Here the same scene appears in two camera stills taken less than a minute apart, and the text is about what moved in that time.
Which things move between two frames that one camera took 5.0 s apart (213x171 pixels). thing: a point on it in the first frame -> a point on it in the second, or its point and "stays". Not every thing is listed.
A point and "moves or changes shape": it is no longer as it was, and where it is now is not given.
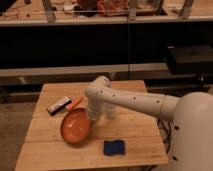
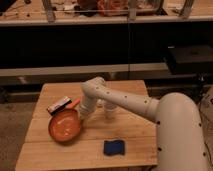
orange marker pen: x=73 y=103 stays
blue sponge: x=114 y=147 stays
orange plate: x=75 y=125 moves or changes shape
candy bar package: x=53 y=108 stays
